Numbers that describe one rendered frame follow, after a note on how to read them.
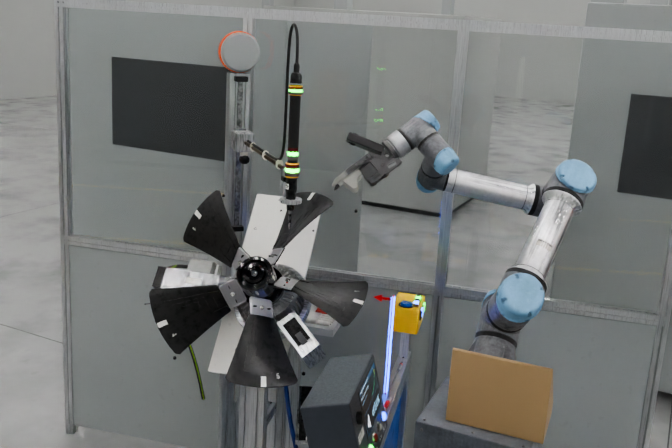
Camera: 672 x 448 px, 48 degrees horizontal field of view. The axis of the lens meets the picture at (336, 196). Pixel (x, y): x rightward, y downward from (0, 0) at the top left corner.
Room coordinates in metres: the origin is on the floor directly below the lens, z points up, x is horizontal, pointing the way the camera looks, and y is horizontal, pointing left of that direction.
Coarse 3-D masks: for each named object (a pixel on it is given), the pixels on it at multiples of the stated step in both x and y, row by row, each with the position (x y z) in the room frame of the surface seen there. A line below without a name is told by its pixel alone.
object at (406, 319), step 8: (400, 296) 2.55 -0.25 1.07; (408, 296) 2.56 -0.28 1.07; (424, 296) 2.57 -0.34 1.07; (400, 304) 2.47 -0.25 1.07; (400, 312) 2.44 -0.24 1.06; (408, 312) 2.43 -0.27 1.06; (416, 312) 2.43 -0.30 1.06; (400, 320) 2.44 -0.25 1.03; (408, 320) 2.43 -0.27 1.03; (416, 320) 2.43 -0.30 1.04; (400, 328) 2.44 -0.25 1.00; (408, 328) 2.43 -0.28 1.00; (416, 328) 2.43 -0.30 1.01
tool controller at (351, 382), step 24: (336, 360) 1.66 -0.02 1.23; (360, 360) 1.63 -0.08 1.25; (336, 384) 1.52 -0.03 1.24; (360, 384) 1.51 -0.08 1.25; (312, 408) 1.43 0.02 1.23; (336, 408) 1.42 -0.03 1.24; (360, 408) 1.48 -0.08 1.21; (312, 432) 1.43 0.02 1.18; (336, 432) 1.42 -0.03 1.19; (360, 432) 1.44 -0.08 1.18; (384, 432) 1.61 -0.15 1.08
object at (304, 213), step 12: (300, 192) 2.55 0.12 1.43; (312, 192) 2.51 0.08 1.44; (300, 204) 2.49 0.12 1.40; (312, 204) 2.45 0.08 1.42; (324, 204) 2.42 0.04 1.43; (300, 216) 2.43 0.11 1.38; (312, 216) 2.40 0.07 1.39; (288, 228) 2.43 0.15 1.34; (300, 228) 2.38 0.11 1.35; (276, 240) 2.45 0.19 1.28; (288, 240) 2.37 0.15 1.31
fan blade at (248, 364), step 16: (256, 320) 2.22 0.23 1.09; (272, 320) 2.26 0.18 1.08; (256, 336) 2.18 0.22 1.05; (272, 336) 2.21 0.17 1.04; (240, 352) 2.12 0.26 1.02; (256, 352) 2.14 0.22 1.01; (272, 352) 2.17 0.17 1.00; (240, 368) 2.10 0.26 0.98; (256, 368) 2.11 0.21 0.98; (272, 368) 2.14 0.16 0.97; (288, 368) 2.16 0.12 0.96; (240, 384) 2.07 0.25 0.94; (256, 384) 2.08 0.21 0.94; (272, 384) 2.10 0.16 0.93; (288, 384) 2.12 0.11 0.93
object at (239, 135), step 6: (234, 132) 2.87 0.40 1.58; (240, 132) 2.88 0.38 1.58; (246, 132) 2.89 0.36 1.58; (234, 138) 2.87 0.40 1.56; (240, 138) 2.83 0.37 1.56; (246, 138) 2.84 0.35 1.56; (252, 138) 2.85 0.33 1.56; (234, 144) 2.86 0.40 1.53; (240, 144) 2.83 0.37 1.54; (234, 150) 2.86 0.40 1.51; (240, 150) 2.84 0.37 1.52; (246, 150) 2.84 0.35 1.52
